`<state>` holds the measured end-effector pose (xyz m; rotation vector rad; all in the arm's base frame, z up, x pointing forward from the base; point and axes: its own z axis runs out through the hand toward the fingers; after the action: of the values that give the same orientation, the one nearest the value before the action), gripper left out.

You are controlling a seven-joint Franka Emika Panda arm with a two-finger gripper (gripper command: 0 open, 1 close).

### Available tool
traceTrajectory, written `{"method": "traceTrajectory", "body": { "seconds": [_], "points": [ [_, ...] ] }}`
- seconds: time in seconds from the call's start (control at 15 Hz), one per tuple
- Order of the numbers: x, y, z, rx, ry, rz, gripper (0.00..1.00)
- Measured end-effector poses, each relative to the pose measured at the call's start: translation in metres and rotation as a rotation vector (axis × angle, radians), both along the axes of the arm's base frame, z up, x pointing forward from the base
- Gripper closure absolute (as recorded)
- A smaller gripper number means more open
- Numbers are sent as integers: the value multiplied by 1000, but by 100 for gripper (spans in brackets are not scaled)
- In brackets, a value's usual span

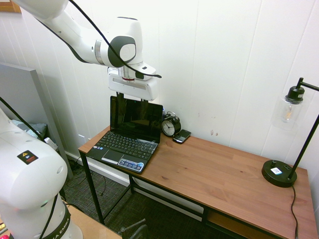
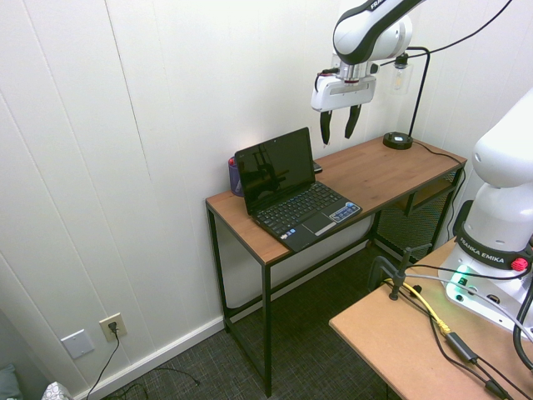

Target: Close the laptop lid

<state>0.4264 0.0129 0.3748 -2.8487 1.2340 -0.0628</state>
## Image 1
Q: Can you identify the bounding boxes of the wooden desk with black frame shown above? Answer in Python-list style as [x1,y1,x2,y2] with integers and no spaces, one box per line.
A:
[78,125,311,239]

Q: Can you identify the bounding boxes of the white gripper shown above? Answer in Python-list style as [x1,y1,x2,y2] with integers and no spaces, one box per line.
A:
[107,67,160,103]

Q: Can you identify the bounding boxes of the wooden picture frame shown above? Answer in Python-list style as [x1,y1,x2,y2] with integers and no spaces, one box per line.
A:
[0,0,22,14]

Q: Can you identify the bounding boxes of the teal patterned cushion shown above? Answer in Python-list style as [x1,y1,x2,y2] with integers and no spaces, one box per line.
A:
[11,119,48,140]

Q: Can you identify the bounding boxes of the black lamp power cord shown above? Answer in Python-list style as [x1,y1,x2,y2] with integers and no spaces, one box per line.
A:
[290,185,300,239]

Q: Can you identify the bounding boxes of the light wooden robot table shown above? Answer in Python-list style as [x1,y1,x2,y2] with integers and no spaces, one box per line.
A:
[65,205,123,239]

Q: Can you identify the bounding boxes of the grey upright panel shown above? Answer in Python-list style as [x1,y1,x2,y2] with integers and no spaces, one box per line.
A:
[0,62,74,180]

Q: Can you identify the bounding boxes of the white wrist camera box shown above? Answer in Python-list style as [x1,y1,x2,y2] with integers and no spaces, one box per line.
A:
[129,63,158,81]

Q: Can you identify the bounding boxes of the black desk lamp glass shade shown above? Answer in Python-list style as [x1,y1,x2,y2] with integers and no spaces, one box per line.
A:
[261,77,319,188]

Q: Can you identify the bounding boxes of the black twin-bell alarm clock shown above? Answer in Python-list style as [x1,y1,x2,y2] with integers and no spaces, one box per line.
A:
[161,111,182,137]

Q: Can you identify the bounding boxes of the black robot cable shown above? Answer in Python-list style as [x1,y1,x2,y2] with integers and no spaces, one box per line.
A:
[68,0,162,79]

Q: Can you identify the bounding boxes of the black chair part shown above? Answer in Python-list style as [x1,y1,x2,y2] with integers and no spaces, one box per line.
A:
[118,218,149,239]

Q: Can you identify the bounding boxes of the black keypad mobile phone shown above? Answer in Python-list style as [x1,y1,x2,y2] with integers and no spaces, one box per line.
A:
[172,129,192,144]

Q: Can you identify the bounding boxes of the black cables on floor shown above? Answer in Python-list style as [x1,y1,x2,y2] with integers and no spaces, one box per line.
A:
[65,156,108,198]

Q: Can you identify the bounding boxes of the black open laptop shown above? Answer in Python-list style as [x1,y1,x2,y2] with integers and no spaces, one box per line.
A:
[86,96,164,174]

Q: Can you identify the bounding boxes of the small white box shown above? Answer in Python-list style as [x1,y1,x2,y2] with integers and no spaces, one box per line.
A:
[43,137,59,150]

